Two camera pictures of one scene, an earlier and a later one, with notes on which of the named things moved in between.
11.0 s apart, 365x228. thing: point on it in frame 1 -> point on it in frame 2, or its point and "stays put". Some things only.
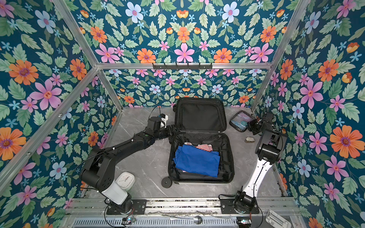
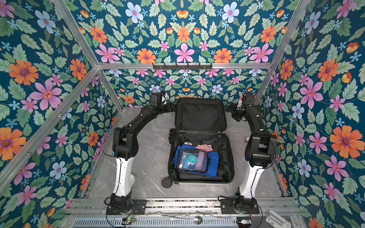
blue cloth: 190,158 stays put
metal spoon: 196,220 stays put
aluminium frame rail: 215,66 stays put
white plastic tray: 275,221 stays put
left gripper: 173,132 -> 168,107
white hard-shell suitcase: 202,152 stays put
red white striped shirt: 207,147 stays put
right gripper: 251,124 -> 232,108
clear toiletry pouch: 240,120 -> 192,160
